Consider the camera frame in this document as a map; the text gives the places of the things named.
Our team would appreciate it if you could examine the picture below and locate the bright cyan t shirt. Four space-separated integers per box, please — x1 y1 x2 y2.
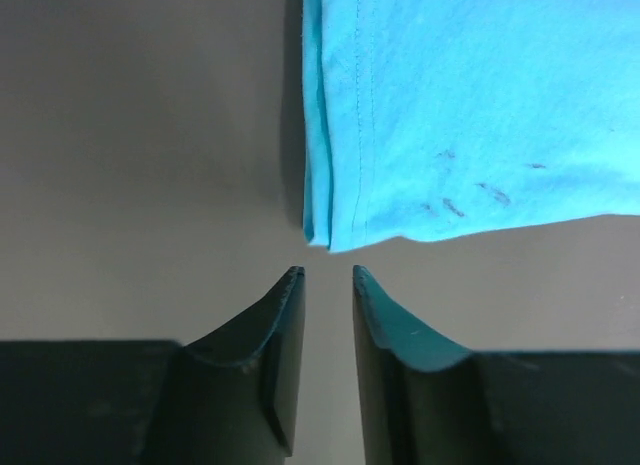
302 0 639 253

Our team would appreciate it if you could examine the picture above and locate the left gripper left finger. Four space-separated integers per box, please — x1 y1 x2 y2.
141 266 305 465

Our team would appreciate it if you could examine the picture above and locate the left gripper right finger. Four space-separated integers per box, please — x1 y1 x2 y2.
352 265 505 464

